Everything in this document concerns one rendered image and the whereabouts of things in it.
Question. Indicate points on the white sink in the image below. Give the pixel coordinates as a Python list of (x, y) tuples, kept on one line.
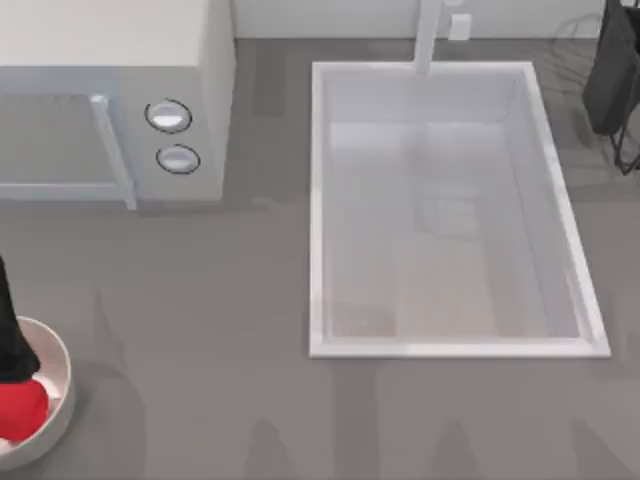
[(450, 225)]

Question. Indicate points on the pale microwave oven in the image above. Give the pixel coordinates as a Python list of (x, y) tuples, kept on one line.
[(210, 100)]

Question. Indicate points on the tall white tap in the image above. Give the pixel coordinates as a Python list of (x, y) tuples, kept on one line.
[(427, 35)]

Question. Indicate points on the white bowl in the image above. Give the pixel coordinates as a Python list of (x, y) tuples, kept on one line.
[(52, 370)]

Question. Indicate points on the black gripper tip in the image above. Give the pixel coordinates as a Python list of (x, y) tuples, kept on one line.
[(12, 330)]

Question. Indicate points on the red apple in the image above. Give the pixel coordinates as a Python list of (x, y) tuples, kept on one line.
[(20, 410)]

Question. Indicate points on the white wall socket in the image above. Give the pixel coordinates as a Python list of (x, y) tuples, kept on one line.
[(460, 26)]

